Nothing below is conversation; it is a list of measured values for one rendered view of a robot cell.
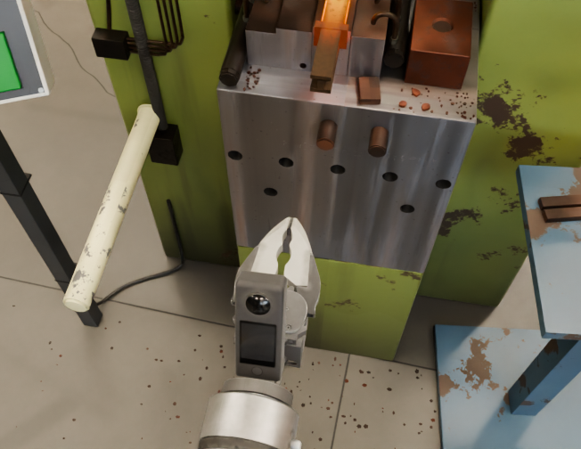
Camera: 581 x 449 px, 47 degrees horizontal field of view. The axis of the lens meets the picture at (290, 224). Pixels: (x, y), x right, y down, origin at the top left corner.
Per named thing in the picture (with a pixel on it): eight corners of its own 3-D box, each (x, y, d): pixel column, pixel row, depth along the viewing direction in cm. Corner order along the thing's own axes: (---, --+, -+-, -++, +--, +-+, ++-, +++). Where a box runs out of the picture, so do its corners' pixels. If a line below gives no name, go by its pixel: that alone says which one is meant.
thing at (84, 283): (94, 315, 113) (85, 302, 109) (64, 311, 114) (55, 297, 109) (165, 123, 137) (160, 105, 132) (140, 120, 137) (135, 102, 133)
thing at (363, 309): (393, 362, 171) (423, 274, 132) (249, 338, 175) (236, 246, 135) (409, 188, 201) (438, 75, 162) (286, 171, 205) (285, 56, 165)
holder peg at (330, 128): (333, 151, 99) (334, 140, 97) (315, 150, 99) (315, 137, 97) (337, 132, 101) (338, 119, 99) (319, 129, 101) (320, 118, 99)
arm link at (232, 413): (193, 428, 60) (299, 447, 59) (206, 377, 62) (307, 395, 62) (204, 453, 67) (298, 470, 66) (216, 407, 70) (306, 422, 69)
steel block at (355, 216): (423, 273, 131) (477, 123, 94) (236, 245, 135) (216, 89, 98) (438, 74, 162) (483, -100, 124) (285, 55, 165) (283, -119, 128)
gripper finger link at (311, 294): (283, 257, 74) (268, 328, 69) (282, 248, 72) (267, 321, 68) (325, 263, 73) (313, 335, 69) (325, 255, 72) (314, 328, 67)
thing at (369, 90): (357, 82, 98) (358, 76, 97) (378, 82, 99) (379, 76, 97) (359, 104, 96) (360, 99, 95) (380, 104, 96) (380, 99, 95)
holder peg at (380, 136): (385, 159, 98) (387, 147, 96) (366, 157, 98) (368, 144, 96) (388, 138, 100) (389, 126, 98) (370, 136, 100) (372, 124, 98)
